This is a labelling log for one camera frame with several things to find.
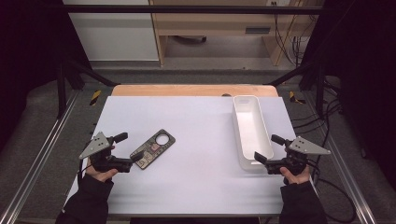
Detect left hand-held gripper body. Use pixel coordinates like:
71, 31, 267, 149
78, 131, 134, 174

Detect wooden table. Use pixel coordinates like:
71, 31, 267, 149
110, 84, 279, 98

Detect black floor cables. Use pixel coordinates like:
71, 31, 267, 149
291, 77, 344, 138

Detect black diagonal frame strut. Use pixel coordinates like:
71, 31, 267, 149
263, 59, 329, 119
56, 56, 121, 119

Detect translucent grey phone case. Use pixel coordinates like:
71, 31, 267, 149
129, 129, 177, 171

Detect light wooden desk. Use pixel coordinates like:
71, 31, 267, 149
148, 0, 325, 67

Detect white cabinet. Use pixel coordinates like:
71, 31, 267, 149
62, 0, 160, 62

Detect person's left hand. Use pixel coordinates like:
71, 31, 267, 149
85, 158, 120, 183

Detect white plastic bin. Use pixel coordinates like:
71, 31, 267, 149
232, 94, 276, 172

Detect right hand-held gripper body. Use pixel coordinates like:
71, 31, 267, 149
265, 135, 332, 176

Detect person's right hand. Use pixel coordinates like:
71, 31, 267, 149
279, 166, 312, 186

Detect hanging cable bundle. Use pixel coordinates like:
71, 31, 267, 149
273, 0, 311, 67

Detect looped black cable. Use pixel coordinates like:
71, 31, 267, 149
311, 176, 358, 224

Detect black horizontal frame bar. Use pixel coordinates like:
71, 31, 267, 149
61, 4, 326, 16

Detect black curtain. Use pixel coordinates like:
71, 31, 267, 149
0, 0, 92, 152
307, 0, 396, 190

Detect aluminium rail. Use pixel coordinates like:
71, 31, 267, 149
302, 91, 378, 224
0, 90, 81, 224

